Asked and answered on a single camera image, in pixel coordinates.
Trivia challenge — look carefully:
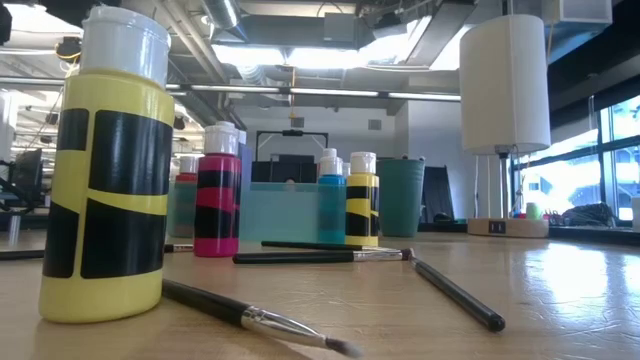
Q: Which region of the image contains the black ceiling device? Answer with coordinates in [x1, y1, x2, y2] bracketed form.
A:
[54, 35, 84, 62]

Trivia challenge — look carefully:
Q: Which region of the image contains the small golden yellow paint bottle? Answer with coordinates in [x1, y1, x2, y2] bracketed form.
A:
[344, 151, 380, 248]

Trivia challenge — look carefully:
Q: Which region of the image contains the dark green cup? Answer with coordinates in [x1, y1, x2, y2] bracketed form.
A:
[375, 157, 426, 238]

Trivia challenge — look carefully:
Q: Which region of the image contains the white ceiling unit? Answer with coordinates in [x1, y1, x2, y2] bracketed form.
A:
[542, 0, 614, 26]

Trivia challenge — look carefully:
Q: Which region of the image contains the silver metal post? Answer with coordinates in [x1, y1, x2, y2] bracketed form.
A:
[8, 214, 22, 247]

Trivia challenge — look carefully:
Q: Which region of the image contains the window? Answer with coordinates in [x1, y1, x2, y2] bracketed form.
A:
[509, 94, 640, 224]

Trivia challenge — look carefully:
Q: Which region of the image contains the silver ceiling duct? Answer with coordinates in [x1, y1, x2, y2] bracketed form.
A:
[202, 0, 241, 30]

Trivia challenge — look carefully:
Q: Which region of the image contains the black chair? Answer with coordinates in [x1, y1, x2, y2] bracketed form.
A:
[423, 165, 454, 225]

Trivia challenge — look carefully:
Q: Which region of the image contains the black camera rig frame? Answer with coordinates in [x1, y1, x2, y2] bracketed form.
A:
[255, 128, 330, 164]

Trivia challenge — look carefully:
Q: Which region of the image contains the black monitor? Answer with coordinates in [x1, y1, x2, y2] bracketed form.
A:
[250, 153, 318, 185]

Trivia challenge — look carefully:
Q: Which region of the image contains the small red paint bottle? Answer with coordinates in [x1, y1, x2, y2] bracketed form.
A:
[172, 155, 200, 239]

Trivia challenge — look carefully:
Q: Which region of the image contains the teal translucent plastic tray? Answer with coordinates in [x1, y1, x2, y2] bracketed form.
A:
[167, 181, 347, 245]

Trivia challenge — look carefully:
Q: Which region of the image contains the black-handled paint brush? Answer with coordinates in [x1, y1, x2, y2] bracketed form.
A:
[231, 248, 415, 265]
[160, 278, 362, 359]
[408, 252, 507, 333]
[0, 242, 196, 262]
[260, 240, 401, 252]

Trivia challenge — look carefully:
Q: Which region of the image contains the black cable bundle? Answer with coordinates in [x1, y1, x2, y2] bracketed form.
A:
[562, 202, 619, 227]

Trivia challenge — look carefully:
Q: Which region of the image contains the small blue paint bottle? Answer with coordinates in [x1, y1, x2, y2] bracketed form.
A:
[317, 155, 347, 245]

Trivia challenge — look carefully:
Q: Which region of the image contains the ceiling light bar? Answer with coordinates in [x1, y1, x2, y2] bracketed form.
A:
[164, 83, 462, 101]

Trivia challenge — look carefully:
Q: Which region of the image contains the small lemon yellow paint bottle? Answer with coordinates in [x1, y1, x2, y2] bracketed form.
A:
[38, 5, 176, 324]

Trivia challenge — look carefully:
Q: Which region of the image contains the white shade wooden lamp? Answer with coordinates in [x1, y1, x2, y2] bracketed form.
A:
[458, 13, 553, 239]

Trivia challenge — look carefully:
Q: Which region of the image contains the small magenta paint bottle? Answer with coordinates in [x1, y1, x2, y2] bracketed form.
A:
[193, 123, 244, 258]

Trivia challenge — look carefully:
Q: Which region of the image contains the black aluminium table frame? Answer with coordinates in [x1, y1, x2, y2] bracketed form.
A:
[547, 224, 640, 247]

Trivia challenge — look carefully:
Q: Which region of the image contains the large purple paint bottle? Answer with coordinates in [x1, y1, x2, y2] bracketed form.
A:
[235, 129, 255, 185]

